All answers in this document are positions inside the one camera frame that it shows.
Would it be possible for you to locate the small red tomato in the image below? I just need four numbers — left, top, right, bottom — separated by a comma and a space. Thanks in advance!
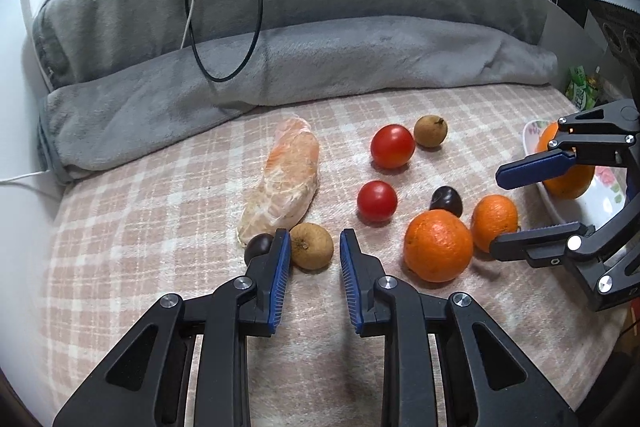
357, 180, 398, 223

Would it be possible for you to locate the brown longan fruit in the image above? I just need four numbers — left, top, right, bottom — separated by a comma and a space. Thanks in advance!
414, 115, 449, 148
289, 223, 334, 270

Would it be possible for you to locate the pink plaid blanket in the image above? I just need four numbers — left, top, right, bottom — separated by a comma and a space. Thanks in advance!
40, 84, 631, 427

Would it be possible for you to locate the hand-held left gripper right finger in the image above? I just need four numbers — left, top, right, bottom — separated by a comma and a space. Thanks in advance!
339, 228, 581, 427

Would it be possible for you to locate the large orange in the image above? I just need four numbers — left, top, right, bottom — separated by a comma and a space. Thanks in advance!
536, 121, 596, 200

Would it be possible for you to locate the thin white charging cable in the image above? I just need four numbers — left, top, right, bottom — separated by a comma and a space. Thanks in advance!
0, 171, 48, 185

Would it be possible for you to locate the grey fleece blanket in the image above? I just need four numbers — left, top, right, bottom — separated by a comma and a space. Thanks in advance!
32, 0, 558, 185

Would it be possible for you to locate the medium orange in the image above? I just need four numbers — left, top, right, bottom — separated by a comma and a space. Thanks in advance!
404, 209, 474, 284

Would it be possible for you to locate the dark purple plum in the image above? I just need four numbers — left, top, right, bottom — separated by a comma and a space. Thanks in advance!
431, 186, 464, 218
244, 233, 275, 265

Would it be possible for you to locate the green carton box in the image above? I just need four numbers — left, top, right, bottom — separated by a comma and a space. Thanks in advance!
565, 66, 603, 110

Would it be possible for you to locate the small tangerine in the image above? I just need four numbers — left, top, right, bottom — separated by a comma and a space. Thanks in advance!
471, 194, 519, 254

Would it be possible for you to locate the white floral plate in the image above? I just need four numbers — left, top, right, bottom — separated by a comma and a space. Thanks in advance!
522, 119, 640, 268

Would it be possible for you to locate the wrapped pomelo piece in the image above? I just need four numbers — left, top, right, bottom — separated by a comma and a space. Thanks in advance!
236, 118, 321, 247

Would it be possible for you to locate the large red tomato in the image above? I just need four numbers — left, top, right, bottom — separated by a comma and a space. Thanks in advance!
370, 124, 416, 170

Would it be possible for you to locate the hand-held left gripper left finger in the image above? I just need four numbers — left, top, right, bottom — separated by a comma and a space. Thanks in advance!
52, 228, 292, 427

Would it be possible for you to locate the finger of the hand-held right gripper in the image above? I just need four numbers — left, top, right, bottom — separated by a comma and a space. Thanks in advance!
489, 199, 640, 313
496, 99, 640, 190

